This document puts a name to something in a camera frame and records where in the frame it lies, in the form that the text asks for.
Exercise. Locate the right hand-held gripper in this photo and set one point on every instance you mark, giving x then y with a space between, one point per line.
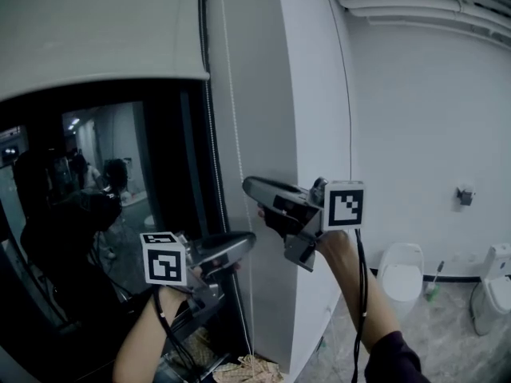
343 206

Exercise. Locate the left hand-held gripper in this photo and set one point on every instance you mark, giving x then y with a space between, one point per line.
163 263

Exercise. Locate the grey roller blind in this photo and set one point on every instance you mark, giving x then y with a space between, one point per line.
100 26

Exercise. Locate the person's left forearm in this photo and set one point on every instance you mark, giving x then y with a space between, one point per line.
139 341

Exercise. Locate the person's right forearm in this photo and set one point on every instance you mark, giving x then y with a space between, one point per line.
367 305

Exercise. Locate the person's right hand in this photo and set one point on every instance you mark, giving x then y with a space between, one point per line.
261 214

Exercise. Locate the person's left hand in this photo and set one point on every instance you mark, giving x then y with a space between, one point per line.
197 273

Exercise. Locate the beige patterned cloth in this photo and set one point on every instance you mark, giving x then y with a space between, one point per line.
255 371

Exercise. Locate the green toilet brush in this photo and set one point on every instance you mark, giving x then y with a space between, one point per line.
431 291

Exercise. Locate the black skirting board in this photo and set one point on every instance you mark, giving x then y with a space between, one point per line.
459 278

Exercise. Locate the white ceiling pipes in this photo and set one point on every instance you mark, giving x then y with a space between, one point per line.
399 4

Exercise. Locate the white toilet near wall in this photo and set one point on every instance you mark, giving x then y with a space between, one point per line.
399 277

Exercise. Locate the black wall bracket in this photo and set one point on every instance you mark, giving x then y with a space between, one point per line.
465 197

